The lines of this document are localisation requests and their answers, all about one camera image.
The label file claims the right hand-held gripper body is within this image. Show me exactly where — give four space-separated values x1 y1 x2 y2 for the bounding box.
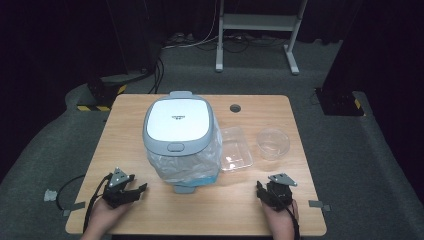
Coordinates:
263 172 298 212

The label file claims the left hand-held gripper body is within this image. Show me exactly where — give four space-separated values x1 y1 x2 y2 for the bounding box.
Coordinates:
101 167 136 210

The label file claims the clear plastic tray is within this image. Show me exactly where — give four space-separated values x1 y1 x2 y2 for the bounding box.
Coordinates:
219 125 254 173

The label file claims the clear plastic cup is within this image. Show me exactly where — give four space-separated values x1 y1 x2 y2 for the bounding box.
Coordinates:
255 127 291 162

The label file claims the clear plastic bin liner bag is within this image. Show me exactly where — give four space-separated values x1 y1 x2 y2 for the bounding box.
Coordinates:
146 116 224 184

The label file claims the grey white lidded trash bin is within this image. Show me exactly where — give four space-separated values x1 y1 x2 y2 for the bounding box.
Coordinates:
142 90 224 195

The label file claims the person's right hand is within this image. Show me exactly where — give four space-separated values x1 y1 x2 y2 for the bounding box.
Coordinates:
261 199 300 234

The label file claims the person's left hand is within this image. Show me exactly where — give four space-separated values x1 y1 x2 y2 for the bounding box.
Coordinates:
89 197 134 234

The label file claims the grey tape strip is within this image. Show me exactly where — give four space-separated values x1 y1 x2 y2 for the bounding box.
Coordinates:
307 199 332 212
62 201 87 217

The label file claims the crumpled white tape piece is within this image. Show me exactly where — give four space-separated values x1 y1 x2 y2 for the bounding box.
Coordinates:
43 188 58 203

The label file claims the black stand base striped edge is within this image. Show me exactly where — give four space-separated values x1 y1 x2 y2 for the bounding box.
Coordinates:
76 74 130 113

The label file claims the black stand base yellow mark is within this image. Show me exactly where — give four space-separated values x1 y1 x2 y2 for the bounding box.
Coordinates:
314 87 366 118

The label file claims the white metal stand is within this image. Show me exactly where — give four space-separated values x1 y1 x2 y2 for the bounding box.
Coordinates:
214 0 309 76

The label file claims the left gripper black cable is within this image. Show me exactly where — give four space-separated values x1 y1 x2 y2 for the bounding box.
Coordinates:
82 172 115 234

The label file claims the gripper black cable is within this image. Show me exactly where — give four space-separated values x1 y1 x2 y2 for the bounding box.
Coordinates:
283 198 302 240
82 172 115 234

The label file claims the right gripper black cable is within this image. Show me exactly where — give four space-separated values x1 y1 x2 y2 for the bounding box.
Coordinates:
283 198 302 240

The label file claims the black floor cable loop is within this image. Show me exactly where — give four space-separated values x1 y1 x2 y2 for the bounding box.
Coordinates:
55 173 86 212

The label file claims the bundle of floor cables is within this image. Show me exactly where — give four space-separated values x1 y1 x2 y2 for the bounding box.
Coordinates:
161 31 288 55

